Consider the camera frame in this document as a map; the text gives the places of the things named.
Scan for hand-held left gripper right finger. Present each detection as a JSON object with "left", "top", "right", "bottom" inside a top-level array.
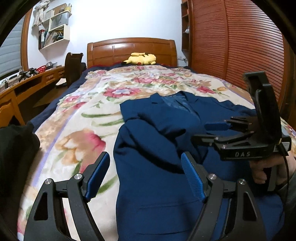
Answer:
[{"left": 181, "top": 152, "right": 270, "bottom": 241}]

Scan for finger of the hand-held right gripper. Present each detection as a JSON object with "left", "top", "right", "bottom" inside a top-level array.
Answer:
[
  {"left": 205, "top": 116, "right": 255, "bottom": 133},
  {"left": 191, "top": 132, "right": 253, "bottom": 146}
]

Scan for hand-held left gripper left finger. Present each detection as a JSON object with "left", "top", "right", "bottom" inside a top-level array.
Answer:
[{"left": 23, "top": 152, "right": 111, "bottom": 241}]

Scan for blue suit jacket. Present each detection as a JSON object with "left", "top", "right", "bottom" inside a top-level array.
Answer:
[{"left": 113, "top": 91, "right": 285, "bottom": 241}]

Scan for person's right forearm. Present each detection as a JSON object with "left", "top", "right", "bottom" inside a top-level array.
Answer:
[{"left": 277, "top": 160, "right": 296, "bottom": 210}]

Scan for person's right hand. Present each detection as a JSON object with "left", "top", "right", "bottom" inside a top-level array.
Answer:
[{"left": 250, "top": 157, "right": 290, "bottom": 186}]

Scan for floral blanket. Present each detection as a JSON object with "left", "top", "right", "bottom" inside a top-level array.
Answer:
[{"left": 17, "top": 65, "right": 296, "bottom": 241}]

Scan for wooden louvered wardrobe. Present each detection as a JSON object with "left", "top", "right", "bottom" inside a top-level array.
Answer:
[{"left": 189, "top": 0, "right": 295, "bottom": 122}]

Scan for black cloth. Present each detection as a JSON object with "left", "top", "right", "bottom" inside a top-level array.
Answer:
[{"left": 0, "top": 122, "right": 41, "bottom": 233}]

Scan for yellow plush toy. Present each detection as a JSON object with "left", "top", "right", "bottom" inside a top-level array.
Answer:
[{"left": 122, "top": 52, "right": 157, "bottom": 66}]

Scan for wooden open shelf unit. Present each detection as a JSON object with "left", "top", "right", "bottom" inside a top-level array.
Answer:
[{"left": 181, "top": 0, "right": 194, "bottom": 54}]

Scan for dark wooden chair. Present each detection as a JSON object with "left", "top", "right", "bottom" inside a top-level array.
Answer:
[{"left": 55, "top": 52, "right": 87, "bottom": 89}]

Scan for wooden desk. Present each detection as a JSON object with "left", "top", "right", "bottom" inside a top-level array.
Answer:
[{"left": 0, "top": 66, "right": 67, "bottom": 128}]

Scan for black toy figure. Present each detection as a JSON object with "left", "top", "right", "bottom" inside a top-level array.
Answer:
[{"left": 18, "top": 68, "right": 39, "bottom": 80}]

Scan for row of books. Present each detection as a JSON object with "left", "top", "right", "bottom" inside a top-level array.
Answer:
[{"left": 38, "top": 29, "right": 64, "bottom": 48}]

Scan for grey window blind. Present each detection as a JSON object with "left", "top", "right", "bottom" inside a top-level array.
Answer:
[{"left": 0, "top": 16, "right": 25, "bottom": 80}]

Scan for pale cloth doll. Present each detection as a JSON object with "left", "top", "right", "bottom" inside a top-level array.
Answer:
[{"left": 32, "top": 0, "right": 50, "bottom": 26}]

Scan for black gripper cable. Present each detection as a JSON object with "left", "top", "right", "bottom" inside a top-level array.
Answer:
[{"left": 278, "top": 138, "right": 291, "bottom": 205}]

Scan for white wall shelves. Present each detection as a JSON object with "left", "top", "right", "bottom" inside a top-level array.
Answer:
[{"left": 32, "top": 5, "right": 71, "bottom": 50}]

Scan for wooden window frame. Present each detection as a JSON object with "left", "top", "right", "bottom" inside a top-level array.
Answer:
[{"left": 20, "top": 9, "right": 33, "bottom": 71}]

